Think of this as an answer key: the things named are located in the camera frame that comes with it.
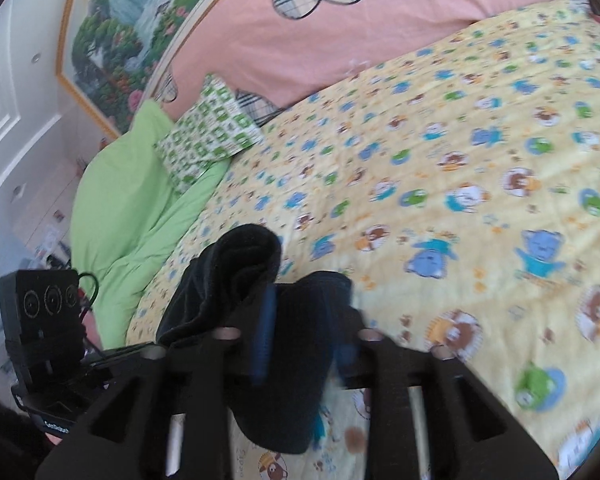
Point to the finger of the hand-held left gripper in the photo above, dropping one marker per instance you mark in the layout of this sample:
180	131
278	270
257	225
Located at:
125	355

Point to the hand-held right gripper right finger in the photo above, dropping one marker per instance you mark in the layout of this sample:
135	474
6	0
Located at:
346	357

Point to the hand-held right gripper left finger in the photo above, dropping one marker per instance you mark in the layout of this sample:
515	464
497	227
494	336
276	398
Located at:
262	340

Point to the black pants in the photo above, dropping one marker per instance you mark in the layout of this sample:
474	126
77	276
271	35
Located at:
230	270

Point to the light green quilt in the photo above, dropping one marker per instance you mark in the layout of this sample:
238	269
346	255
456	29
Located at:
125	200

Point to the yellow bear-print blanket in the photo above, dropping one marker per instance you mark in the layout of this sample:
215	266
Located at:
429	170

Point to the white wardrobe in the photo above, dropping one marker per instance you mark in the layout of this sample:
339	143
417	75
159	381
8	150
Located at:
10	110

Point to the green checked pillow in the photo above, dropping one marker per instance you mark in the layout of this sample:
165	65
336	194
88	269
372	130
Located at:
205	130

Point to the framed landscape painting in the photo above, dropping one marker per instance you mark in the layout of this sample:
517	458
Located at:
125	30

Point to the pink duvet with plaid hearts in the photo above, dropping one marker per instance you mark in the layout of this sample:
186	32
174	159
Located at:
355	45

